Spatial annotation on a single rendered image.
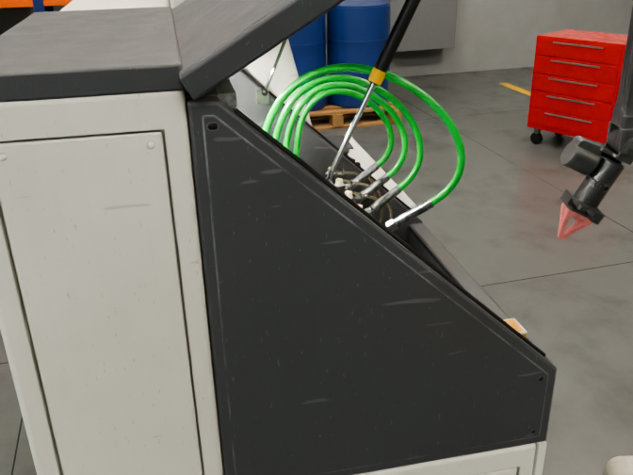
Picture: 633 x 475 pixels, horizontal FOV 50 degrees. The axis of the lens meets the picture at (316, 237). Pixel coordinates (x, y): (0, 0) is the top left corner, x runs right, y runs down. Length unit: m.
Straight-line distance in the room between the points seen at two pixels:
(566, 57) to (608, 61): 0.33
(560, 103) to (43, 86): 4.99
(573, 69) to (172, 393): 4.79
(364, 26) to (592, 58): 1.93
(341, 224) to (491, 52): 7.93
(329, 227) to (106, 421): 0.44
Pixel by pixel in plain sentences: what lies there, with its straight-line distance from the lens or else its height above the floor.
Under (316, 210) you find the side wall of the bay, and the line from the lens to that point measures 0.94.
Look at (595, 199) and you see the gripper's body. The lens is 1.60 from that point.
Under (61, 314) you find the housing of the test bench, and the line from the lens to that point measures 0.99.
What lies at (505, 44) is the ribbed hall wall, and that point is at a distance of 8.91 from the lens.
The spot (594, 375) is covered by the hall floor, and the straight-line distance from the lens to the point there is 2.97.
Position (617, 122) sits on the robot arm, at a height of 1.26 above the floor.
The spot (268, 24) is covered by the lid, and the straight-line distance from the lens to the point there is 0.85.
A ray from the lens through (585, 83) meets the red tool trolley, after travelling 5.49.
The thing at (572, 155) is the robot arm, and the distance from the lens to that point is 1.55.
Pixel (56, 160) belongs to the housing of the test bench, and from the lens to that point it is 0.90.
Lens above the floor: 1.65
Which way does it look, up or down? 25 degrees down
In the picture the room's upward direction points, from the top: 1 degrees counter-clockwise
